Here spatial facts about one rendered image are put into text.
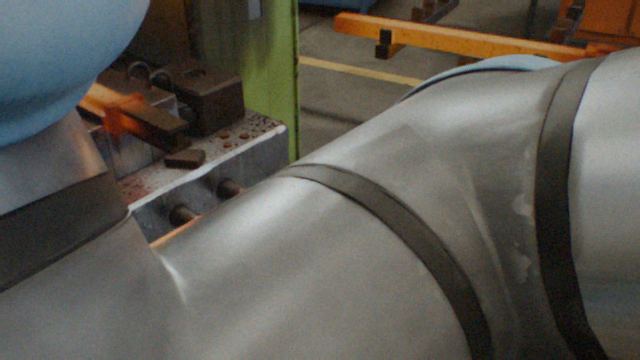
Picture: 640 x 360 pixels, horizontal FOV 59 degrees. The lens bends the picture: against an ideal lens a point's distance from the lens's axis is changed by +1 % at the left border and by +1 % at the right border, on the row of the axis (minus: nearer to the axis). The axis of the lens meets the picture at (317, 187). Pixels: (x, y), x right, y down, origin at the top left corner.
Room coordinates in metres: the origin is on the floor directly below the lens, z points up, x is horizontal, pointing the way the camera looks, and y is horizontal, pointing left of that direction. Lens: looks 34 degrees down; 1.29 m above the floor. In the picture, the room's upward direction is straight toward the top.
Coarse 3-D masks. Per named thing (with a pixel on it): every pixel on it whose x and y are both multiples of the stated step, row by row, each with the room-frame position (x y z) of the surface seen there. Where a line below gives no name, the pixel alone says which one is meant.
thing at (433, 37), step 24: (336, 24) 0.83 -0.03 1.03; (360, 24) 0.81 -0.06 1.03; (384, 24) 0.80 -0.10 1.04; (408, 24) 0.80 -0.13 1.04; (432, 48) 0.76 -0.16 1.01; (456, 48) 0.74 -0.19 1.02; (480, 48) 0.73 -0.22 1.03; (504, 48) 0.71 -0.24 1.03; (528, 48) 0.70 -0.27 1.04; (552, 48) 0.70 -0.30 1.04; (576, 48) 0.69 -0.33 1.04; (600, 48) 0.66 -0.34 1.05; (624, 48) 0.66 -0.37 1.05
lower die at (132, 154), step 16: (96, 80) 0.70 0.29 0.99; (112, 80) 0.70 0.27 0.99; (144, 96) 0.65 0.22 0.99; (160, 96) 0.65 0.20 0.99; (80, 112) 0.60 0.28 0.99; (96, 112) 0.58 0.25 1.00; (176, 112) 0.65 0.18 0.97; (96, 128) 0.57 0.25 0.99; (96, 144) 0.56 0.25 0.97; (112, 144) 0.58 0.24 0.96; (128, 144) 0.59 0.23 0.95; (144, 144) 0.61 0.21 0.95; (112, 160) 0.57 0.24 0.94; (128, 160) 0.59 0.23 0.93; (144, 160) 0.60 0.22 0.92
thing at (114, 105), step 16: (96, 96) 0.61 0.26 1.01; (112, 96) 0.61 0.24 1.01; (128, 96) 0.60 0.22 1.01; (112, 112) 0.57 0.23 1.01; (128, 112) 0.56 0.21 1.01; (144, 112) 0.56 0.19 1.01; (160, 112) 0.56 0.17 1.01; (112, 128) 0.57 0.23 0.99; (128, 128) 0.57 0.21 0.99; (144, 128) 0.56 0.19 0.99; (160, 128) 0.52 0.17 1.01; (176, 128) 0.53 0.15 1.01; (160, 144) 0.53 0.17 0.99; (176, 144) 0.53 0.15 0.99
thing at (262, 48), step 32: (160, 0) 0.91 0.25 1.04; (192, 0) 0.86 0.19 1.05; (224, 0) 0.91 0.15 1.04; (256, 0) 0.97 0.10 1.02; (288, 0) 1.04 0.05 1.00; (160, 32) 0.92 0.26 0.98; (192, 32) 0.86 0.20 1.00; (224, 32) 0.90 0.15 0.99; (256, 32) 0.96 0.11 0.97; (288, 32) 1.04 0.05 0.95; (160, 64) 0.92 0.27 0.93; (224, 64) 0.90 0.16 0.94; (256, 64) 0.96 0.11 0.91; (288, 64) 1.03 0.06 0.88; (256, 96) 0.95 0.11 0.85; (288, 96) 1.03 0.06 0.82; (288, 128) 1.03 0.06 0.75
